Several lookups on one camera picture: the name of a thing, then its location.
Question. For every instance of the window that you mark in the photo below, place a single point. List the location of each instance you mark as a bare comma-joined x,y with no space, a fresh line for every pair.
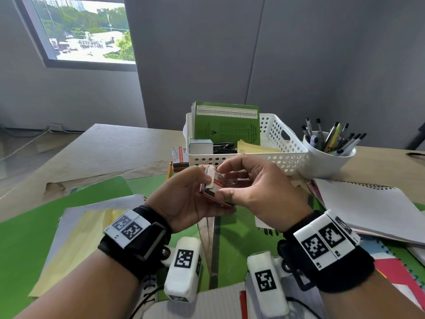
83,29

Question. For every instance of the person's left hand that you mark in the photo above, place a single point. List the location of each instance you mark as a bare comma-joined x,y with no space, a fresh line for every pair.
176,202

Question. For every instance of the small dark box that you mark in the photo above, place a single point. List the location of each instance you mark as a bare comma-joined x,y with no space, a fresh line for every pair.
181,166

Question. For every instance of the person's left thumb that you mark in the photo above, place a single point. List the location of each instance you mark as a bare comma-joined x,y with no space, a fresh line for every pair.
197,176

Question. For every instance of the person's right thumb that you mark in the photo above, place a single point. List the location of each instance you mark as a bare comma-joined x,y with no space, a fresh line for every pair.
229,195

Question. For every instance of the white marker block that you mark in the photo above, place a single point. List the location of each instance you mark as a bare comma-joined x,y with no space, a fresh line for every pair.
323,240
128,227

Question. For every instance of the green mat with black stripe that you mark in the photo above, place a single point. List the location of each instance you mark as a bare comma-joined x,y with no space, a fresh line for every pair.
239,239

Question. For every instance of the white cup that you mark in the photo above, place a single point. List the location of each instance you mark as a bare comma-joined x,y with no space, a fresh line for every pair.
327,162

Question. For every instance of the person's left forearm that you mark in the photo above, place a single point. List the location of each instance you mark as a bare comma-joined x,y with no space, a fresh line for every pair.
89,295

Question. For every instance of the green folder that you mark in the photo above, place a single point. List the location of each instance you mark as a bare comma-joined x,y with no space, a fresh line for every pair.
30,249

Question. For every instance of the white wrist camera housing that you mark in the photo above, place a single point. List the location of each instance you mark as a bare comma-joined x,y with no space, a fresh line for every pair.
267,284
183,269

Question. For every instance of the person's right middle finger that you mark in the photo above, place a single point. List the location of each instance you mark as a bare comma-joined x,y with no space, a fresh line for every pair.
237,175

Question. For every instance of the green notebook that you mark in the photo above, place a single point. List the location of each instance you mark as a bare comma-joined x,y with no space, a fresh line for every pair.
225,124

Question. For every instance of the black binder clips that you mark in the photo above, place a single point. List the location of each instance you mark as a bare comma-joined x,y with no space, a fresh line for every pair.
224,148

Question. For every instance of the person's right forearm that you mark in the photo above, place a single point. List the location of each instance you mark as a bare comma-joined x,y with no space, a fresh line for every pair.
368,298

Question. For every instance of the brown paper sheet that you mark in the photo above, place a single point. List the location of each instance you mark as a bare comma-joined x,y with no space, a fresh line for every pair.
109,177

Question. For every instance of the yellow sticky note pad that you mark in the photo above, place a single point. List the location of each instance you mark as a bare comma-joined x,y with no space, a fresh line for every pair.
254,147

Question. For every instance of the pink notebook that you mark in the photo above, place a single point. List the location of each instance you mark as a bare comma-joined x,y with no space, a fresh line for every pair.
398,272

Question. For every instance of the small white eraser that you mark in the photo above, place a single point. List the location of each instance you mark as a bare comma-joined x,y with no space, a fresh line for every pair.
209,178

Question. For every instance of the bunch of pens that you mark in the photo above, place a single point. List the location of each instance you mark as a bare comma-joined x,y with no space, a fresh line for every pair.
333,139

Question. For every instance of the yellow paper sheet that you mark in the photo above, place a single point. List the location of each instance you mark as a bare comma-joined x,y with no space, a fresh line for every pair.
76,242

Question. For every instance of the person's right hand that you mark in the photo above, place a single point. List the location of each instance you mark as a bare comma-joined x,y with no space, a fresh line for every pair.
269,195

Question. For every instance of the white paper sheet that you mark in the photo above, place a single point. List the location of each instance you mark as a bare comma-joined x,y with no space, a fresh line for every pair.
96,205

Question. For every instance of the red and white small box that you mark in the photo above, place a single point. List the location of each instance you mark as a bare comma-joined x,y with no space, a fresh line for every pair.
179,154

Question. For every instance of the yellow pencil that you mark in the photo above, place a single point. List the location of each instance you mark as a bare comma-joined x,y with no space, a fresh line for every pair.
169,170

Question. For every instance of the white perforated plastic basket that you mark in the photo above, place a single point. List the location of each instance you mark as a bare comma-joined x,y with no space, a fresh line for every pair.
282,142

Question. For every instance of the white spiral notebook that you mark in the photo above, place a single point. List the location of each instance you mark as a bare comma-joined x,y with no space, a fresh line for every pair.
368,205

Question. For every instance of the small grey box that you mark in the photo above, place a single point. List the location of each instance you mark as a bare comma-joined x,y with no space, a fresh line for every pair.
201,146

